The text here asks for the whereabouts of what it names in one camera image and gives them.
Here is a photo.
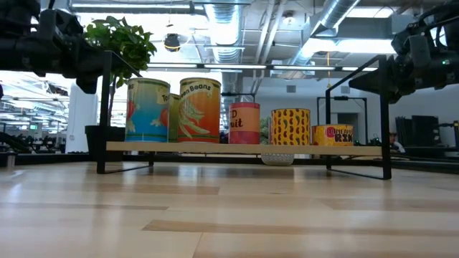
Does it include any silver ceiling duct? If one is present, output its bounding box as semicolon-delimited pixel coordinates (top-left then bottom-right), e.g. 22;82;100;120
283;0;361;67

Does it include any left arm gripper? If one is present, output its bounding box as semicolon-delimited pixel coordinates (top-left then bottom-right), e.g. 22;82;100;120
35;10;105;95

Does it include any leafy green plant black pot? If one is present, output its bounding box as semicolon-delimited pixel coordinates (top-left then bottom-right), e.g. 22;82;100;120
82;16;158;162

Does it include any black hanging ceiling lamp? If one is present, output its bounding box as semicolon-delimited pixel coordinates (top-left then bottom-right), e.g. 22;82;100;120
164;32;181;53

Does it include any black aluminium table frame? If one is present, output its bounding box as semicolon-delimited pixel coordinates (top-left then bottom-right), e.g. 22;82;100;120
0;152;459;176

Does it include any orange Green Beans tin can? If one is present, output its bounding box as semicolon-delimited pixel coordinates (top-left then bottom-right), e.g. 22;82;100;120
178;77;222;144

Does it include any yellow bean pattern tin can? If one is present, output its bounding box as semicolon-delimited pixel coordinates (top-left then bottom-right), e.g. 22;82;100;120
270;107;311;146

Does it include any black background frame stand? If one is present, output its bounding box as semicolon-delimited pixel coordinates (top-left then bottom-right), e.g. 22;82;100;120
316;95;369;145

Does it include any wooden shelf black metal frame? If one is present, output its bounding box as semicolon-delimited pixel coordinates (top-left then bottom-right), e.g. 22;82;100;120
96;49;392;181

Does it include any red orange Mixed Fruit can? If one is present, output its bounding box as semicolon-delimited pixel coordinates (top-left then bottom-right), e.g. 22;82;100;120
228;102;261;145

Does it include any white pillar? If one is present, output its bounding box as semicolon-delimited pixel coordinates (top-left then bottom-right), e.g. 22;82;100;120
65;80;98;154

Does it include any blue Tomatoes labelled tin can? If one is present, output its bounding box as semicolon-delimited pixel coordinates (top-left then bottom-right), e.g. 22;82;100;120
124;77;171;143

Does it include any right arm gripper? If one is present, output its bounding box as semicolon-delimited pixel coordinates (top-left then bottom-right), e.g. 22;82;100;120
349;32;437;105

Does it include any short yellow Pineapple Rings can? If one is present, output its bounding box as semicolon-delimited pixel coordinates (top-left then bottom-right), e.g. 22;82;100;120
311;123;355;147

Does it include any black equipment rack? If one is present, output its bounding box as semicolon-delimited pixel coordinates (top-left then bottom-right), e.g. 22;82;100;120
394;114;441;148

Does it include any person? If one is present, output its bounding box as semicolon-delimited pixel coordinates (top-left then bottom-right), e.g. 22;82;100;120
389;131;407;154

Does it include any olive green tin can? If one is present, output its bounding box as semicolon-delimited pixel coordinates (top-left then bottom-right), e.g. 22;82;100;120
168;92;181;143

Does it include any white bowl under shelf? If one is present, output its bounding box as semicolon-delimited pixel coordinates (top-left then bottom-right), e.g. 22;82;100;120
260;116;295;167

